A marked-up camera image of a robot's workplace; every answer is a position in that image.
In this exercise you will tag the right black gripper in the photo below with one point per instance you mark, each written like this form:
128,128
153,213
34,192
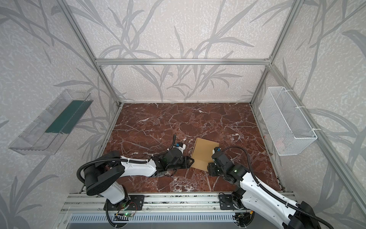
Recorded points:
213,168

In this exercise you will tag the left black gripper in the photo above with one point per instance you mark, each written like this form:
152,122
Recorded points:
184,161

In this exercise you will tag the brown cardboard box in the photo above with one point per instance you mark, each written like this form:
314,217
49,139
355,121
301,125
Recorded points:
202,153

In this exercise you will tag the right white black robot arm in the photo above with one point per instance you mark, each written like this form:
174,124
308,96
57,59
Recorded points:
254,195

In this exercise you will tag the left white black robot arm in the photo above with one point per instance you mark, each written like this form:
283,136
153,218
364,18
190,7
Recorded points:
100,176

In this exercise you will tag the small green lit circuit board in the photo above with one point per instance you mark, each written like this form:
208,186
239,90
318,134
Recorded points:
123,216

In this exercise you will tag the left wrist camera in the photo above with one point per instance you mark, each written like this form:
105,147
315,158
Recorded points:
180,146

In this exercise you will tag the white wire mesh basket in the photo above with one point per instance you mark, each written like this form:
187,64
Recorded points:
289,130

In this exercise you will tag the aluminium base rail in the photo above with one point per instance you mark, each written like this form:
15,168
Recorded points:
153,203

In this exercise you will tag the aluminium frame structure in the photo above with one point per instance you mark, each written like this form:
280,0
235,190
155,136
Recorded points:
353,186

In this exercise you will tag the clear acrylic wall tray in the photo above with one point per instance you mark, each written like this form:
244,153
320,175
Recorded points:
45,135

